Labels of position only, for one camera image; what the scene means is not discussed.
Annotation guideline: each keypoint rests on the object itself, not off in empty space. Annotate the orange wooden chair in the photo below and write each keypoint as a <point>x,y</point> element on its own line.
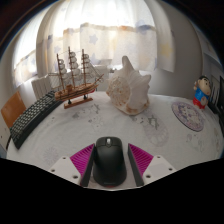
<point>12,110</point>

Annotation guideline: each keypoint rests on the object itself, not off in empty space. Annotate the white printed tablecloth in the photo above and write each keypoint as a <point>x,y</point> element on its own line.
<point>76,130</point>

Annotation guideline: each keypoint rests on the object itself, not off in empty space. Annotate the cartoon boy figurine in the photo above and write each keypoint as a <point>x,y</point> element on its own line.
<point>201,93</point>

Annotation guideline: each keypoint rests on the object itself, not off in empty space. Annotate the white star-print curtain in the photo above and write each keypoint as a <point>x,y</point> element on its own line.
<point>106,36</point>

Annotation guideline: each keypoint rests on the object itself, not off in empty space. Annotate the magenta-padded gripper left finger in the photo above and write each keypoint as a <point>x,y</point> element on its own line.
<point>81,161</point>

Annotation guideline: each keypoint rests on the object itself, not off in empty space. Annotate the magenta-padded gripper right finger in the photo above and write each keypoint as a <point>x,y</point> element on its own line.
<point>141,161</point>

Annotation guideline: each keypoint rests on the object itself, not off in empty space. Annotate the wooden model sailing ship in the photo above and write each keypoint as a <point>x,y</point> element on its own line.
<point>74,91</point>

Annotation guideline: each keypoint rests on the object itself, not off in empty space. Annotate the black keyboard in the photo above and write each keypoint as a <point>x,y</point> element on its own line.
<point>31,118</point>

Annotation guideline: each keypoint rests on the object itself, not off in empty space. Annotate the round purple printed mouse pad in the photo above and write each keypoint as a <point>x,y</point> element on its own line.
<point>187,116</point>

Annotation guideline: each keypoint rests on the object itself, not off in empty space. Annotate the black computer mouse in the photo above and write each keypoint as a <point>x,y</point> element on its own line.
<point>109,163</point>

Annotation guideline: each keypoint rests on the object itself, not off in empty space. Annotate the large white conch shell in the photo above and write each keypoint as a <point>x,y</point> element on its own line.
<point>130,88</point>

